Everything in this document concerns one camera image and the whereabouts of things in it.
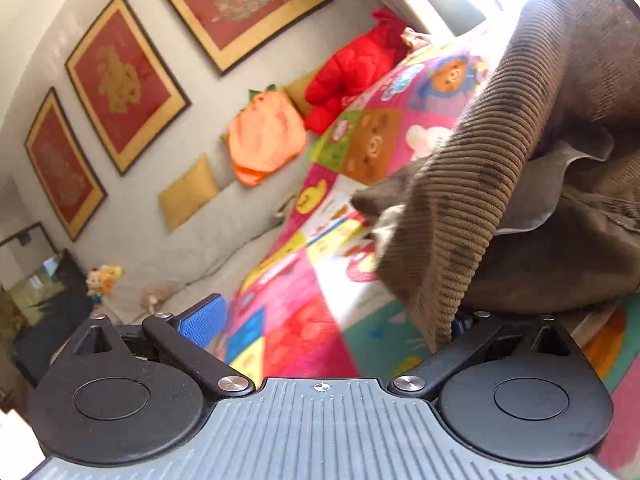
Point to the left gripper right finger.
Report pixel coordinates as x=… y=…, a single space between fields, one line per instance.
x=516 y=389

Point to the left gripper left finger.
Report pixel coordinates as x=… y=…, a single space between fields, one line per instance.
x=120 y=394

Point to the brown corduroy garment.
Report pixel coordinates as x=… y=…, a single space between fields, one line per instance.
x=532 y=204

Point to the small beige plush toy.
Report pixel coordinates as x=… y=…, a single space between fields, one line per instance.
x=155 y=296

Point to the small yellow plush toy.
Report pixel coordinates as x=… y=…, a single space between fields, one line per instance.
x=100 y=282

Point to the glass fish tank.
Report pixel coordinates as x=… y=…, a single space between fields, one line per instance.
x=43 y=300

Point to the beige sofa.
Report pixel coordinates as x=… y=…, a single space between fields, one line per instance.
x=212 y=252

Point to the yellow square cushion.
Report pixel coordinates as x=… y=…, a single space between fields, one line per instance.
x=188 y=194

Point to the colourful cartoon play mat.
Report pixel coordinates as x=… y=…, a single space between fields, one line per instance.
x=315 y=306

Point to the red gold framed picture left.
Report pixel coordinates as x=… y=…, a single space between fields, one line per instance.
x=73 y=189

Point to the red gold framed picture middle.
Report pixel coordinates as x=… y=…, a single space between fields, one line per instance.
x=125 y=87

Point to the orange pumpkin plush cushion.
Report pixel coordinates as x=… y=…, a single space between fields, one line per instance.
x=266 y=135

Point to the red padded jacket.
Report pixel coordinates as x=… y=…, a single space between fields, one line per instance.
x=353 y=69

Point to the pink small cloth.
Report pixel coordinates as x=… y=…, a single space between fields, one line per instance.
x=415 y=40

